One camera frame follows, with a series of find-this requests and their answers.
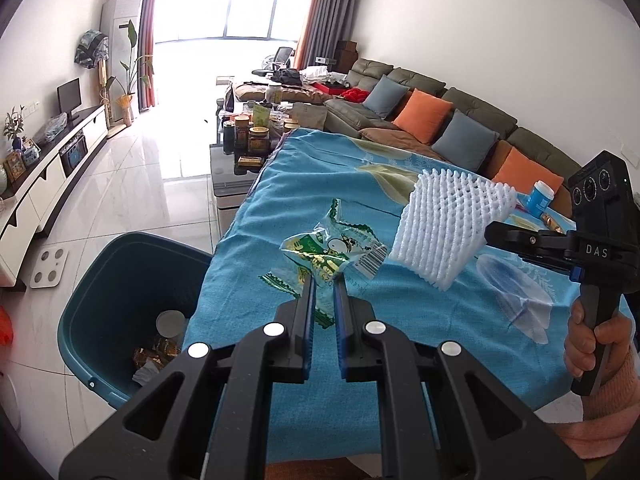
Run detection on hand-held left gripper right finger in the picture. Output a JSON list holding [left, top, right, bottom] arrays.
[[333, 277, 586, 480]]

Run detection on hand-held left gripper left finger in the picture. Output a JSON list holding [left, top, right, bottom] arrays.
[[59, 277, 317, 480]]

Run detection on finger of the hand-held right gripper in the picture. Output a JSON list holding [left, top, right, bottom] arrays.
[[519, 251, 584, 281], [484, 220, 572, 252]]

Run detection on white foam net sleeve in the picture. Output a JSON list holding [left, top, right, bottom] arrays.
[[389, 169, 519, 292]]

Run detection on clear green printed wrapper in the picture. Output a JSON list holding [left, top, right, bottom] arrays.
[[259, 199, 390, 331]]

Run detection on torn gold snack wrapper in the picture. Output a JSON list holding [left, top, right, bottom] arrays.
[[132, 339, 182, 370]]

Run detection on white tissue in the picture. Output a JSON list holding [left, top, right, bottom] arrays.
[[132, 364, 164, 387]]

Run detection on teal plastic bin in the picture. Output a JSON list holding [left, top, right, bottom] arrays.
[[57, 231, 216, 410]]

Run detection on person's right forearm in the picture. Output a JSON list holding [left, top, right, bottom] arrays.
[[560, 350, 640, 462]]

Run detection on person's right hand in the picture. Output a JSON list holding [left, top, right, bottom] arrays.
[[564, 299, 639, 399]]

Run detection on sealed gold snack packet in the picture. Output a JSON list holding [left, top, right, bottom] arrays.
[[541, 212, 569, 234]]

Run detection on blue cup with white lid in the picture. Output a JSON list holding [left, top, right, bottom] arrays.
[[525, 181, 555, 219]]

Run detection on large orange cushion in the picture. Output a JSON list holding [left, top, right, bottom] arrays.
[[491, 147, 564, 196]]

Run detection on blue floral printed blanket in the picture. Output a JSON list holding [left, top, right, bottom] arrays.
[[187, 127, 627, 467]]

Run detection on large grey-blue cushion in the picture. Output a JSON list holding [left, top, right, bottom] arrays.
[[431, 109, 500, 174]]

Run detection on green sofa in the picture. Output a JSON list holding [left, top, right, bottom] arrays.
[[232, 57, 582, 211]]

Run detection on small orange cushion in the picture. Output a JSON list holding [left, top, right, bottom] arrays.
[[392, 88, 454, 145]]

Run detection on brown sofa seat mat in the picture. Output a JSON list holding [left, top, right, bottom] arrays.
[[359, 126, 452, 162]]

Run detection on small grey-blue cushion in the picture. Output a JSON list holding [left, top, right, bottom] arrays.
[[361, 75, 410, 120]]

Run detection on cluster of glass jars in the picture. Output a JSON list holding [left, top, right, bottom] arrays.
[[221, 101, 301, 162]]

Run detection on stacked brown boxes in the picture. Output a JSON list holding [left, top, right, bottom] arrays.
[[334, 39, 359, 64]]

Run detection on pile of white clothes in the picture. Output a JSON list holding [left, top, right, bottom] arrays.
[[300, 64, 346, 86]]

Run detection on white bathroom scale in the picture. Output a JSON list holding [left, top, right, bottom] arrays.
[[29, 248, 69, 290]]

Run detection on black office chair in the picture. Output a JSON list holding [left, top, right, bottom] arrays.
[[252, 46, 296, 74]]

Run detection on grey and orange curtain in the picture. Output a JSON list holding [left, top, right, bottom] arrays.
[[125, 0, 165, 112], [295, 0, 359, 74]]

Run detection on white and black TV cabinet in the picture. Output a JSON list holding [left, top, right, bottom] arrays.
[[0, 105, 110, 292]]

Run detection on tall leafy floor plant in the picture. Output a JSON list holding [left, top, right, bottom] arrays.
[[104, 20, 156, 127]]

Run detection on clear plastic bag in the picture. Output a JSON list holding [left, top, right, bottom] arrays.
[[45, 112, 69, 144]]

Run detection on large window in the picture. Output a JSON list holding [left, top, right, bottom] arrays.
[[154, 0, 314, 44]]

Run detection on black monitor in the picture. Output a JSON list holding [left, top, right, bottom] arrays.
[[56, 78, 83, 121]]

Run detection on white standing air conditioner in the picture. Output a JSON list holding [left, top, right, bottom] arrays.
[[100, 0, 145, 112]]

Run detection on covered standing fan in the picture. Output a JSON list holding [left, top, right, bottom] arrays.
[[73, 29, 110, 107]]

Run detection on vase with flowers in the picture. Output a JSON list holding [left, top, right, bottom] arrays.
[[2, 105, 26, 151]]

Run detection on small picture frame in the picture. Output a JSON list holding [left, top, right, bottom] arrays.
[[4, 152, 26, 184]]

